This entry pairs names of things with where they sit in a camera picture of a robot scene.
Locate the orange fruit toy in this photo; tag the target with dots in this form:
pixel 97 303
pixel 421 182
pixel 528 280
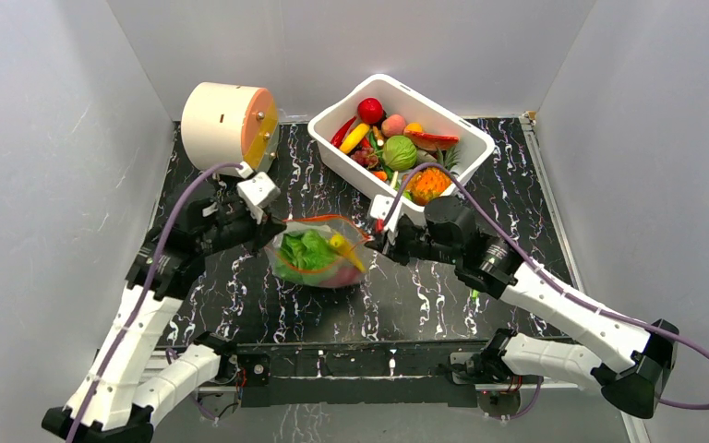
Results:
pixel 413 127

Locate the watermelon slice toy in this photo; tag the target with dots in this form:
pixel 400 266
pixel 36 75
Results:
pixel 432 142

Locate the napa cabbage toy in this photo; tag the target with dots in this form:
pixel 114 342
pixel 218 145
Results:
pixel 305 258

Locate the grape bunch toy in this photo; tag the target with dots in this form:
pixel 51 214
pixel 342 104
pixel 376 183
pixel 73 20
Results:
pixel 366 157

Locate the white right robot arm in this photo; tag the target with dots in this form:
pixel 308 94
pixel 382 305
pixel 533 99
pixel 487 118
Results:
pixel 628 365

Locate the peach toy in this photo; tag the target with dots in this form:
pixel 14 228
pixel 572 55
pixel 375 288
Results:
pixel 393 125

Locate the white plastic bin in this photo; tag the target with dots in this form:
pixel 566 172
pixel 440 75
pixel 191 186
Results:
pixel 396 98

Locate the round green cabbage toy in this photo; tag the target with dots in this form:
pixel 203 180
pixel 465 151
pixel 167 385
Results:
pixel 399 153

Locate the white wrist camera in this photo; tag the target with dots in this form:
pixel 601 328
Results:
pixel 385 211
pixel 258 192

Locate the red apple toy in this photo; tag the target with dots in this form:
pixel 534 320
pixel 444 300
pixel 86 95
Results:
pixel 370 111

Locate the long red chili toy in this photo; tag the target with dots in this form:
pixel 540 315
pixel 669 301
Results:
pixel 339 136

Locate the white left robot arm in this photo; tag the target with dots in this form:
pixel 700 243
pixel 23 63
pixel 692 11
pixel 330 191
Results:
pixel 113 402

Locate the pineapple toy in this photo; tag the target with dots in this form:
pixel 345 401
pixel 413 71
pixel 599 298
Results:
pixel 448 158

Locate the clear zip bag orange zipper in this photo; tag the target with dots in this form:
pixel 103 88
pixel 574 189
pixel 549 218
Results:
pixel 327 225

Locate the purple beet toy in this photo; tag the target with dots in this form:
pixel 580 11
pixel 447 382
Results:
pixel 343 276

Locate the yellow banana toy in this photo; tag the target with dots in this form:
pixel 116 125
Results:
pixel 346 250
pixel 353 139

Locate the cream round drum appliance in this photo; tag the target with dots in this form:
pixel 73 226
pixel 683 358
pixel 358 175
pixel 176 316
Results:
pixel 230 123

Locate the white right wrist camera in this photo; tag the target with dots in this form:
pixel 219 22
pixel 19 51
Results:
pixel 385 211

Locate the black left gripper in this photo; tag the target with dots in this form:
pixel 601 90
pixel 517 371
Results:
pixel 264 232

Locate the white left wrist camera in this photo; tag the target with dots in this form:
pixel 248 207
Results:
pixel 258 192

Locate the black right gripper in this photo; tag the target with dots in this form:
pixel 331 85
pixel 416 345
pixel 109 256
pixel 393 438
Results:
pixel 399 238

